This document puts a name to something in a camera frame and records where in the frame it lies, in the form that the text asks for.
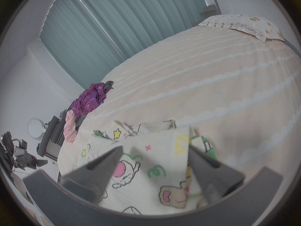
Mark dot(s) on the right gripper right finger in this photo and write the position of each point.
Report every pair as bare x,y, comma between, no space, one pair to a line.
211,178

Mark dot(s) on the black garment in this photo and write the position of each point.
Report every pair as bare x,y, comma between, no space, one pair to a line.
108,85

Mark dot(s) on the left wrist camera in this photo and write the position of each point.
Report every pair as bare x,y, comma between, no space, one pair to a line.
20,152

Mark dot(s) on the white printed garment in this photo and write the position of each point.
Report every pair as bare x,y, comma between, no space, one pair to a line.
145,163

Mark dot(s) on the pink garment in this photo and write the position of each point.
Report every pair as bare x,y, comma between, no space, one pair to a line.
70,128

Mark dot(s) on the purple garment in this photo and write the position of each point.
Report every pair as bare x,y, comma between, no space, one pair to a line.
89,100

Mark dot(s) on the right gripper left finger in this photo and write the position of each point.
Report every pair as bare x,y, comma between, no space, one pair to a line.
94,175

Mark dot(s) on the grey bedside table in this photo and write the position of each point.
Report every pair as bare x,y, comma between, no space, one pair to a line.
209,9

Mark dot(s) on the white printed pillow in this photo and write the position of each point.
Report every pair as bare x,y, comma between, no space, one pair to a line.
244,25

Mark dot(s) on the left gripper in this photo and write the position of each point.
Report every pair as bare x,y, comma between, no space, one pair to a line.
27,161

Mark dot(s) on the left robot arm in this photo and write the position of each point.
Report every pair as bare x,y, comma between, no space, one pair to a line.
7,149

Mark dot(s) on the black chest of drawers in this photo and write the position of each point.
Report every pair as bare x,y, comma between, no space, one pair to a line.
53,135

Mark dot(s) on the blue-green curtain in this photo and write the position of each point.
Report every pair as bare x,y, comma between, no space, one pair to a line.
77,46
145,15

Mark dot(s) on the bed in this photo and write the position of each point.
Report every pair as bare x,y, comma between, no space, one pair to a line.
211,83

